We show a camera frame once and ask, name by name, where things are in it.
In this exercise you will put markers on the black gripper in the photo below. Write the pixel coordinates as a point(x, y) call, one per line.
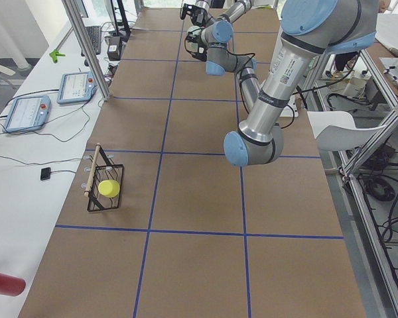
point(194, 43)
point(198, 13)

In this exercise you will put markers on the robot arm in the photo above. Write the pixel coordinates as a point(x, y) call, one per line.
point(308, 29)
point(229, 49)

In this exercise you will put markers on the yellow plastic cup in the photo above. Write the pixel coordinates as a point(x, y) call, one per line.
point(109, 188)

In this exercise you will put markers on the black monitor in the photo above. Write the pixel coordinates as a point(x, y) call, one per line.
point(116, 12)

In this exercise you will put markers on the small black computer box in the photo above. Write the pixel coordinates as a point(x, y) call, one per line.
point(114, 48)

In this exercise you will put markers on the black keyboard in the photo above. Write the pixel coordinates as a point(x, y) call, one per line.
point(94, 34)

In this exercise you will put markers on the blue teach pendant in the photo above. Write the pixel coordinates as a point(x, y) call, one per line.
point(27, 114)
point(76, 87)

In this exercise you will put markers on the green clamp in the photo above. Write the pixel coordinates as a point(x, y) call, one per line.
point(55, 54)

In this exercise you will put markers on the white plastic chair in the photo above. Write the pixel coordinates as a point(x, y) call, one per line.
point(336, 130)

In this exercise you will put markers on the small black device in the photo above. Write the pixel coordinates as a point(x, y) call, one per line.
point(45, 173)

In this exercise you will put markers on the red water bottle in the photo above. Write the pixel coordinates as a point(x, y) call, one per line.
point(11, 286)

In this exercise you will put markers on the aluminium frame post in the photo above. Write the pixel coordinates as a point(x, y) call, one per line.
point(86, 46)

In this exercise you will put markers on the wooden rack handle dowel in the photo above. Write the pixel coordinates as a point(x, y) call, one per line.
point(90, 180)

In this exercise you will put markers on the black wire cup rack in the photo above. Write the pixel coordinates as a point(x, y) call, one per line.
point(106, 169)

